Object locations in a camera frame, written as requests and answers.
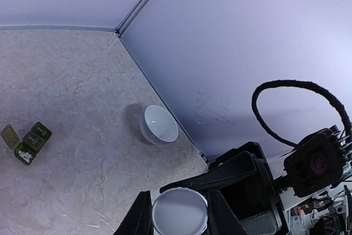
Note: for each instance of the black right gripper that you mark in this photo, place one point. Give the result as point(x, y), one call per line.
point(243, 177)

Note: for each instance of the right aluminium frame post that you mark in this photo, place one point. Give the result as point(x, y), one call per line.
point(130, 17)

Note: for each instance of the green pill organizer box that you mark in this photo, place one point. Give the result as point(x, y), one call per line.
point(27, 148)

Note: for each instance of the white pill bottle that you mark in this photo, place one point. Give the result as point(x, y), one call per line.
point(179, 211)

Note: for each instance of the white bowl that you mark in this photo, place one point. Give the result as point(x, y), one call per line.
point(158, 126)

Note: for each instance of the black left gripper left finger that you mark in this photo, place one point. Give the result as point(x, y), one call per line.
point(138, 220)

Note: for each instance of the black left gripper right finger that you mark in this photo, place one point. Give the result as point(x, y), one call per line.
point(221, 219)

